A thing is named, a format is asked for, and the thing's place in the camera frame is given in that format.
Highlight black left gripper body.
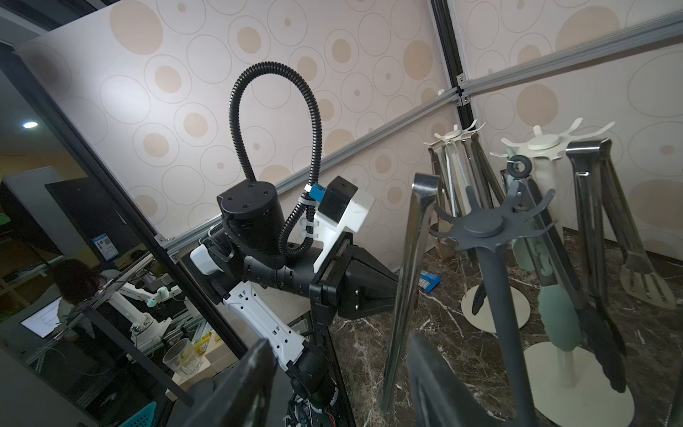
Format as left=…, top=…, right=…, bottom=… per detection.
left=309, top=237, right=398, bottom=326

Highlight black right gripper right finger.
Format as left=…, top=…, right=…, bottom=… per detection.
left=407, top=333, right=512, bottom=426

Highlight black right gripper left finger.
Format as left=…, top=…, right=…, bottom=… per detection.
left=184, top=339, right=277, bottom=426

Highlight cream utensil rack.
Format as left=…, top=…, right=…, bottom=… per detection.
left=432, top=119, right=530, bottom=334
left=503, top=118, right=635, bottom=426

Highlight dark grey rack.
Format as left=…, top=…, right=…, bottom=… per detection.
left=432, top=181, right=556, bottom=426

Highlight mint green silicone tongs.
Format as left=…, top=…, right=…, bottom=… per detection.
left=512, top=238, right=581, bottom=352

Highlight black handled steel tongs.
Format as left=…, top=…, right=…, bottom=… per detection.
left=503, top=154, right=628, bottom=394

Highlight white handled steel tongs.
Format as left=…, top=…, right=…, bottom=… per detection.
left=425, top=129, right=505, bottom=216

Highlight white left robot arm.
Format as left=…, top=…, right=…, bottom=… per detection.
left=190, top=62, right=398, bottom=412

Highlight blue snack packet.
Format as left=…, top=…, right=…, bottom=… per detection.
left=419, top=272, right=441, bottom=294

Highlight clear plastic cup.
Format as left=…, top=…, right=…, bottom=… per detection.
left=163, top=338, right=202, bottom=379

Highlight diagonal aluminium frame bar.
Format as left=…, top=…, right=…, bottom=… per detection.
left=154, top=10, right=683, bottom=257

